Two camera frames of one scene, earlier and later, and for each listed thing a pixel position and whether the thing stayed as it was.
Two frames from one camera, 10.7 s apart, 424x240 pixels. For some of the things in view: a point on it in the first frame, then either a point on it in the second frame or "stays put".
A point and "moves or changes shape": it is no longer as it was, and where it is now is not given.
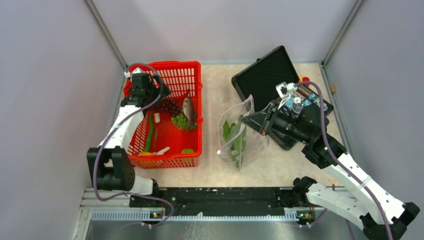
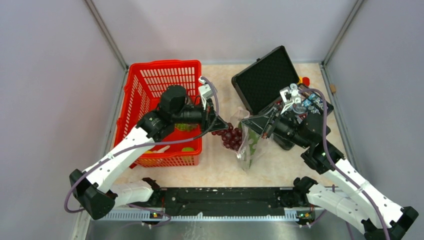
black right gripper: x=261 y=121 stays put
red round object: x=306 y=79 stays put
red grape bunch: x=170 y=105 moves or changes shape
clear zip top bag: x=239 y=144 moves or changes shape
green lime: x=188 y=151 stays put
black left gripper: x=165 y=92 → x=208 y=123
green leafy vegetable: x=235 y=135 → x=253 y=138
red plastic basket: x=169 y=135 stays put
